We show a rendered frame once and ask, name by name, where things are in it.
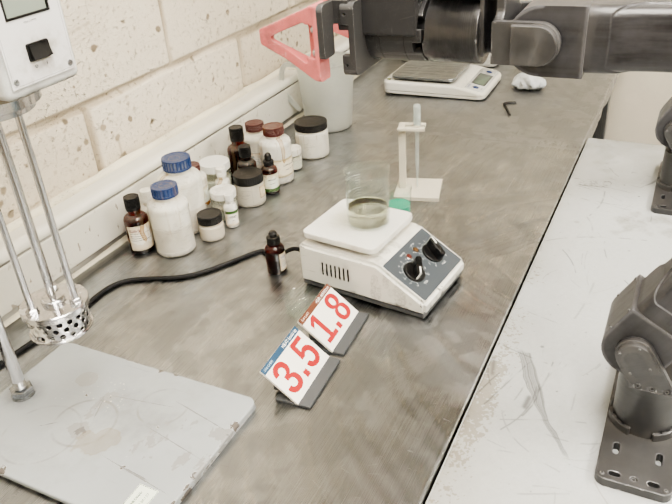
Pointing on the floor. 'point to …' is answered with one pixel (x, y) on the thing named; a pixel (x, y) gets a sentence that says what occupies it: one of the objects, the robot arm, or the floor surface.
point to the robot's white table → (561, 343)
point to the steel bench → (251, 319)
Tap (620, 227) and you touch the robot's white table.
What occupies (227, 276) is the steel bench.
